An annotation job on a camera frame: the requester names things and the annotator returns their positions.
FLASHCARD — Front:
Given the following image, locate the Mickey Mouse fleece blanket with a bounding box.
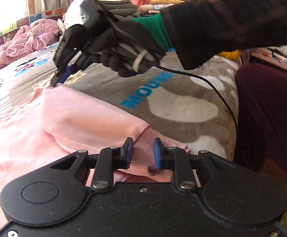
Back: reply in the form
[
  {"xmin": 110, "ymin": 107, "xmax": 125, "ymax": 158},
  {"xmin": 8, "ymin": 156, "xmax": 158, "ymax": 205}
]
[{"xmin": 0, "ymin": 44, "xmax": 239, "ymax": 159}]

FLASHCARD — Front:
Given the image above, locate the right black gloved hand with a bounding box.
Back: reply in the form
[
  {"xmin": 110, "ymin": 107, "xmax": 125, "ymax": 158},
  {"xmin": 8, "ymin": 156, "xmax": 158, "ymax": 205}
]
[{"xmin": 88, "ymin": 14, "xmax": 174, "ymax": 78}]

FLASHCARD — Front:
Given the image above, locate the person's right forearm dark sleeve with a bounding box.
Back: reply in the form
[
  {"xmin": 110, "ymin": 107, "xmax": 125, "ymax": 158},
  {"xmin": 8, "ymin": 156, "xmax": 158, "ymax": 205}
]
[{"xmin": 161, "ymin": 0, "xmax": 287, "ymax": 70}]

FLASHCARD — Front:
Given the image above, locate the colourful alphabet headboard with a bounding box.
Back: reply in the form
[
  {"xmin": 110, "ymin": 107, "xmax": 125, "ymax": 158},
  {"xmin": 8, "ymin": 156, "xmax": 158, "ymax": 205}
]
[{"xmin": 0, "ymin": 6, "xmax": 68, "ymax": 52}]

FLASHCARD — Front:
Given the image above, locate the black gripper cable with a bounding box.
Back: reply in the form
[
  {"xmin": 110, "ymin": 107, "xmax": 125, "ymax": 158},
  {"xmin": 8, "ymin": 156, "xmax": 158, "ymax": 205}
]
[{"xmin": 148, "ymin": 64, "xmax": 238, "ymax": 131}]

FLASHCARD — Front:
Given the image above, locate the crumpled purple quilt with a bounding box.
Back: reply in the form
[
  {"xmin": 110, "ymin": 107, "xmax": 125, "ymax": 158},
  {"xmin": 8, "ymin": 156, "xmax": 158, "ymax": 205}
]
[{"xmin": 0, "ymin": 19, "xmax": 60, "ymax": 70}]

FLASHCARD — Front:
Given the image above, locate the yellow folded garment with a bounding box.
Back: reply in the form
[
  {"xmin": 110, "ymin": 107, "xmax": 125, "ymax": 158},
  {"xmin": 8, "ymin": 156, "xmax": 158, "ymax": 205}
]
[{"xmin": 217, "ymin": 50, "xmax": 241, "ymax": 62}]

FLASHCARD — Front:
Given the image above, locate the dark grey folded blanket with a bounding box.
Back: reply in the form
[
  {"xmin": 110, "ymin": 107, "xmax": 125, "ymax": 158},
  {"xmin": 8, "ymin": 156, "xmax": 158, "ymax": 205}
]
[{"xmin": 101, "ymin": 0, "xmax": 143, "ymax": 21}]

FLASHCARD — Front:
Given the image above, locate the pink child sweatshirt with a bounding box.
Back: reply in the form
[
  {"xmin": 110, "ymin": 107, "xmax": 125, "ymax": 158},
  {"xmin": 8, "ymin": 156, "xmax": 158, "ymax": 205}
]
[{"xmin": 0, "ymin": 85, "xmax": 188, "ymax": 229}]

